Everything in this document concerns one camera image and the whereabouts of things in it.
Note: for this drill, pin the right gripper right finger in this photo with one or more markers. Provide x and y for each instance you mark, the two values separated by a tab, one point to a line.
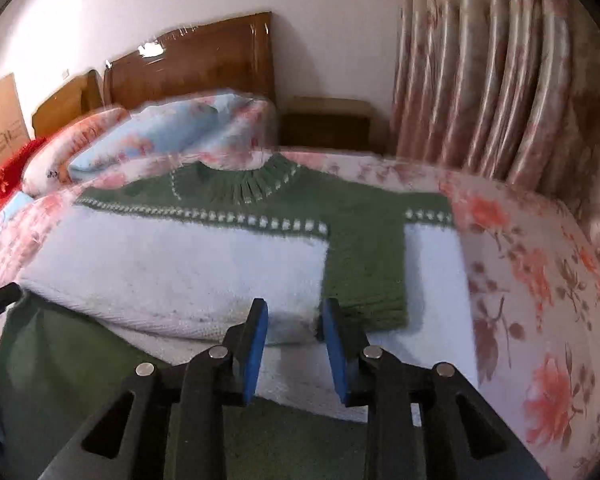
422	423

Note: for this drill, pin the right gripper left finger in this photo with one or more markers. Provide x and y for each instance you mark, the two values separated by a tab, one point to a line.
170	416

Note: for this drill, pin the green and white knit sweater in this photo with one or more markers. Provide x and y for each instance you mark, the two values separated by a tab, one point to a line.
163	266

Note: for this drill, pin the red blanket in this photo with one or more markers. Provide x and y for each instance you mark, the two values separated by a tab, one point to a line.
11	170

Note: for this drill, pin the floral pink bed quilt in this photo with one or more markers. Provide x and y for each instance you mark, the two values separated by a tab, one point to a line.
534	289

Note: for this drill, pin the orange floral pillow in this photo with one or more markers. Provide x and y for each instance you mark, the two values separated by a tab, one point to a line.
47	171

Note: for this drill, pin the light wooden headboard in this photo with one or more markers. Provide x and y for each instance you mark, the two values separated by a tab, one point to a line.
78	97

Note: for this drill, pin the folded light blue quilt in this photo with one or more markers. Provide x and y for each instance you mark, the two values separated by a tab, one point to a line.
224	121

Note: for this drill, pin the dark wooden nightstand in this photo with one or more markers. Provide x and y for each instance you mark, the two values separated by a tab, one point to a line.
332	124

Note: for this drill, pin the dark wooden headboard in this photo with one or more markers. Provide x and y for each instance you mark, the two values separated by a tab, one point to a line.
234	54

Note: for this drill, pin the floral pink curtain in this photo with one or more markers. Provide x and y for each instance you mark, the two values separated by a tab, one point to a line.
508	90

